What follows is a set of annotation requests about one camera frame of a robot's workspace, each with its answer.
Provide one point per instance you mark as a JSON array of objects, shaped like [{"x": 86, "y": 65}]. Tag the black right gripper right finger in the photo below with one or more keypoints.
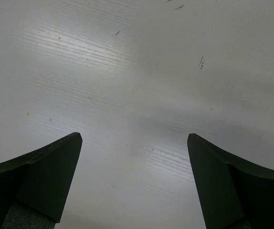
[{"x": 234, "y": 193}]

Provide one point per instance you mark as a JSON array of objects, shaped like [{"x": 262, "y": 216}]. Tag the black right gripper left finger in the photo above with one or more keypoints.
[{"x": 34, "y": 186}]

